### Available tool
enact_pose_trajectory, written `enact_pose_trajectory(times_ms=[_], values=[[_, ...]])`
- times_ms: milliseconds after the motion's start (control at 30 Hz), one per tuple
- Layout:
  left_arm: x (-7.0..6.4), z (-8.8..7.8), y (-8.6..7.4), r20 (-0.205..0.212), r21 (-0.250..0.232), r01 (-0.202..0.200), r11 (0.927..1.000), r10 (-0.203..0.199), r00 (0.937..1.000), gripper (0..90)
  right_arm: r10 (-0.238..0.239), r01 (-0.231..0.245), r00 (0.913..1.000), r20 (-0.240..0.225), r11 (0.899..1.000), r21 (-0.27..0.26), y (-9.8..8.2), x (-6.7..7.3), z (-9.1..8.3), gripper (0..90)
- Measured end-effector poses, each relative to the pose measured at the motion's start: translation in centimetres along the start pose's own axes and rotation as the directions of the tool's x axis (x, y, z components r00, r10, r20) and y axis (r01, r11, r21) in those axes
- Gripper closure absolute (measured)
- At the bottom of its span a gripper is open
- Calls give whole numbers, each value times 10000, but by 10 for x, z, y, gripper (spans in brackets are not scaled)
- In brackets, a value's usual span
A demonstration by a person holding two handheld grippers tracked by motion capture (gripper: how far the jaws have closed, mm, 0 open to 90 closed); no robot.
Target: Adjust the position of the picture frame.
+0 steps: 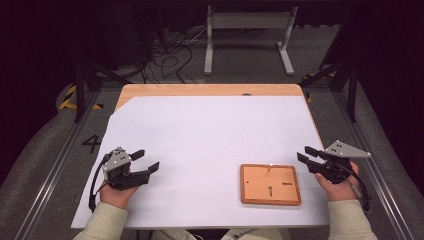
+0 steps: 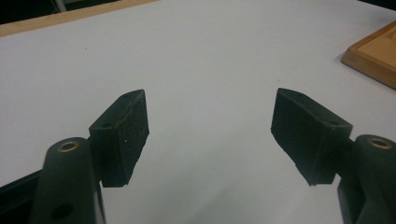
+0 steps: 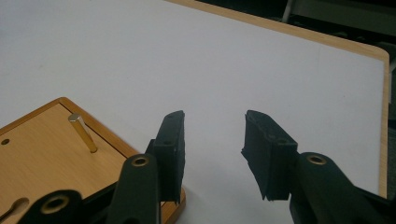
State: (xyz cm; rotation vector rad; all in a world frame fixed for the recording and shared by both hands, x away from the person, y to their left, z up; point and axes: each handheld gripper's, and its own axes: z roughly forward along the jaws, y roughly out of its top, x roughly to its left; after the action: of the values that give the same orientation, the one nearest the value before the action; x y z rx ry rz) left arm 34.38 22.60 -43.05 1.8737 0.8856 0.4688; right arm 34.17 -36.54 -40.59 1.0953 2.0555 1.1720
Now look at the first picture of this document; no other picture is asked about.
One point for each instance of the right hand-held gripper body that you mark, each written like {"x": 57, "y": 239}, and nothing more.
{"x": 333, "y": 168}

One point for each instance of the person's right hand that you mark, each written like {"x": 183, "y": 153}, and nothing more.
{"x": 340, "y": 191}

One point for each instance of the grey metal stand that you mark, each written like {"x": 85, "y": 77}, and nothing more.
{"x": 250, "y": 20}

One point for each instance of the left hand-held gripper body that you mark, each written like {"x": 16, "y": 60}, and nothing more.
{"x": 118, "y": 175}

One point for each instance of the white table cover sheet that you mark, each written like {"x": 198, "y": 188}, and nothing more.
{"x": 200, "y": 140}

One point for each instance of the yellow black hazard tape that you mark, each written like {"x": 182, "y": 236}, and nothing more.
{"x": 68, "y": 100}

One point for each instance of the black metal frame strut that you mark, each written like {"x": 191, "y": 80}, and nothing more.
{"x": 79, "y": 96}
{"x": 351, "y": 96}

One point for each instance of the aluminium floor rail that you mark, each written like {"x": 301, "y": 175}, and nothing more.
{"x": 50, "y": 180}
{"x": 370, "y": 166}

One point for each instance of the person's leg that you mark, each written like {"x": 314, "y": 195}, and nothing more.
{"x": 176, "y": 235}
{"x": 256, "y": 234}

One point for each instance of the person's left hand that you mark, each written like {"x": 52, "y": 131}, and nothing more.
{"x": 116, "y": 198}

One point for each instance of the wooden picture frame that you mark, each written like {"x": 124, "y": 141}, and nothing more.
{"x": 270, "y": 184}

